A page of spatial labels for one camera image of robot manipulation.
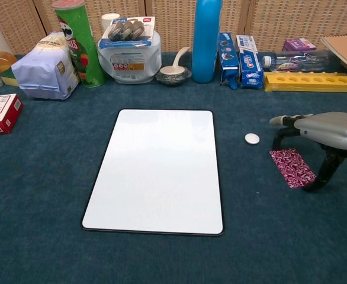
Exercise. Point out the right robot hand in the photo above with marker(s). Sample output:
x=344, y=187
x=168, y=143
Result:
x=330, y=127

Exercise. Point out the pink patterned card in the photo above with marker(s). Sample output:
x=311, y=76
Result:
x=292, y=168

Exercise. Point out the white rectangular board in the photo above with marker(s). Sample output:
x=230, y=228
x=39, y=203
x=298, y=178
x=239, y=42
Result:
x=155, y=177

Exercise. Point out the yellow mold tray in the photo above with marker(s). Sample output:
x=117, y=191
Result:
x=309, y=84

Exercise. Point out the clear water bottle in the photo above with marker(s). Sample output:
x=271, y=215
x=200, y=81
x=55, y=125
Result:
x=295, y=62

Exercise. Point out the brown spiral notebook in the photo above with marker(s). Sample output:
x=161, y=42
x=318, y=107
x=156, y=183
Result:
x=346, y=47

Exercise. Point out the small purple box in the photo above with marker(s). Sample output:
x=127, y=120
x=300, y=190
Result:
x=298, y=44

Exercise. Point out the Crest toothpaste box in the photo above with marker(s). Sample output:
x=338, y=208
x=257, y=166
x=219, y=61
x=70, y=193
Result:
x=249, y=65

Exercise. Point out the blue Oreo box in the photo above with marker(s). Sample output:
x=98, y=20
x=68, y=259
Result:
x=228, y=50

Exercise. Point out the blue squeeze bottle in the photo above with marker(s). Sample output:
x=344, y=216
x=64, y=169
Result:
x=206, y=44

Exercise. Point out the dark patterned small bowl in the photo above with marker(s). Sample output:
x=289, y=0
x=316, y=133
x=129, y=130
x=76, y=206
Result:
x=173, y=80

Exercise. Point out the white plastic spoon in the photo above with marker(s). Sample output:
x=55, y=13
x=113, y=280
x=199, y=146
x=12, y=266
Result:
x=172, y=70

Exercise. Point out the woven folding screen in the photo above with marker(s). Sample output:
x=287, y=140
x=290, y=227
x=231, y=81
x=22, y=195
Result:
x=167, y=23

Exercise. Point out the clear plastic container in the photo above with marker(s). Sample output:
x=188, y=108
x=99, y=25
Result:
x=132, y=65

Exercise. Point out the tape rolls blister pack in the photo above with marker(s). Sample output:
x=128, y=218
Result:
x=126, y=31

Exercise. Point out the white bottle behind pack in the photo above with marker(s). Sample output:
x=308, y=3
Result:
x=108, y=22

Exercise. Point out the green Pringles can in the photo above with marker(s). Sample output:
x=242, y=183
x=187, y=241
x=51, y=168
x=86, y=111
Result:
x=87, y=44

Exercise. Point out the pale paper flour bag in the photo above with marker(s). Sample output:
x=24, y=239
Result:
x=43, y=74

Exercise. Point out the teal table cloth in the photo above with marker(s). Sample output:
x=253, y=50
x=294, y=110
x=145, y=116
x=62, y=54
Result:
x=43, y=192

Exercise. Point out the green yellow sponge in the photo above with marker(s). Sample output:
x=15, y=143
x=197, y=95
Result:
x=9, y=78

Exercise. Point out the red white card box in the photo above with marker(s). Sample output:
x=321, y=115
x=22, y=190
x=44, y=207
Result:
x=0, y=114

